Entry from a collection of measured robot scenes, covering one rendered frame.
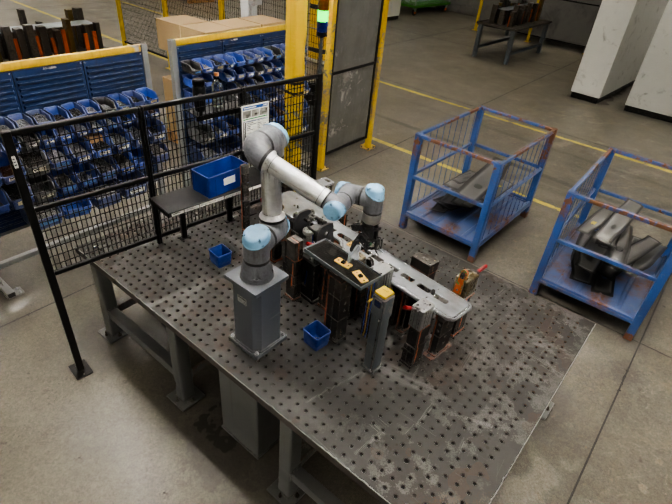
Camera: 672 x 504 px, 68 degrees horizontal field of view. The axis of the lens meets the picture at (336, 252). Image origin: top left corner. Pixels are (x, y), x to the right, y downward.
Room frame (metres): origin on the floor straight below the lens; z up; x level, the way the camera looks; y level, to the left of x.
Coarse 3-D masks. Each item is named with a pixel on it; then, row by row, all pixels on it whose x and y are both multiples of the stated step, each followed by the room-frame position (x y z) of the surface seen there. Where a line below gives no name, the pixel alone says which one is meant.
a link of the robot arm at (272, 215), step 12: (264, 132) 1.80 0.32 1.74; (276, 132) 1.84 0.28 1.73; (276, 144) 1.80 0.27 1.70; (264, 180) 1.83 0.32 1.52; (276, 180) 1.83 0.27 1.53; (264, 192) 1.83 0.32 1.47; (276, 192) 1.83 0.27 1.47; (264, 204) 1.83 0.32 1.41; (276, 204) 1.83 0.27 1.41; (264, 216) 1.82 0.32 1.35; (276, 216) 1.83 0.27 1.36; (276, 228) 1.81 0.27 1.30; (288, 228) 1.87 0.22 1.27
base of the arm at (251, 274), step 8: (248, 264) 1.68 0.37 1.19; (264, 264) 1.69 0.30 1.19; (240, 272) 1.70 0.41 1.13; (248, 272) 1.67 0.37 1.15; (256, 272) 1.67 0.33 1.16; (264, 272) 1.68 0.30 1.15; (272, 272) 1.72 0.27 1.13; (248, 280) 1.66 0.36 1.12; (256, 280) 1.66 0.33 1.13; (264, 280) 1.67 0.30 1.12
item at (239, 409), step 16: (224, 384) 1.67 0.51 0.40; (224, 400) 1.68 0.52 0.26; (240, 400) 1.60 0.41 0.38; (224, 416) 1.69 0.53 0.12; (240, 416) 1.60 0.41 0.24; (256, 416) 1.53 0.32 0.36; (272, 416) 1.61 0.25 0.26; (240, 432) 1.61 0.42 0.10; (256, 432) 1.53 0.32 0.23; (272, 432) 1.61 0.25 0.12; (256, 448) 1.53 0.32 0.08
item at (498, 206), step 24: (480, 120) 4.93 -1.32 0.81; (528, 120) 4.67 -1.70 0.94; (480, 144) 4.92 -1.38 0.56; (528, 144) 4.05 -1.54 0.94; (504, 168) 4.47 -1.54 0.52; (408, 192) 4.03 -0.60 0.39; (432, 192) 4.46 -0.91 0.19; (456, 192) 3.78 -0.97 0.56; (480, 192) 3.96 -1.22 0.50; (504, 192) 3.87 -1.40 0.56; (528, 192) 4.50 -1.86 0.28; (408, 216) 4.00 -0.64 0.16; (432, 216) 4.04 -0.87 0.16; (456, 216) 4.08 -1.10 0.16; (480, 216) 3.59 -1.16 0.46; (504, 216) 4.17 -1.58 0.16; (480, 240) 3.59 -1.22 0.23
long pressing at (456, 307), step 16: (288, 192) 2.70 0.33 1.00; (288, 208) 2.50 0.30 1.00; (304, 208) 2.52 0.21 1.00; (320, 208) 2.54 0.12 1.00; (336, 224) 2.38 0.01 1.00; (336, 240) 2.23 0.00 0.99; (352, 240) 2.24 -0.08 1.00; (368, 256) 2.10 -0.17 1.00; (384, 256) 2.11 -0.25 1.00; (400, 272) 1.99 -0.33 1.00; (416, 272) 2.00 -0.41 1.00; (400, 288) 1.86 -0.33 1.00; (416, 288) 1.87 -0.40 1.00; (432, 288) 1.88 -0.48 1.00; (448, 304) 1.77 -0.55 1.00; (464, 304) 1.79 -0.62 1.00; (448, 320) 1.67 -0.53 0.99
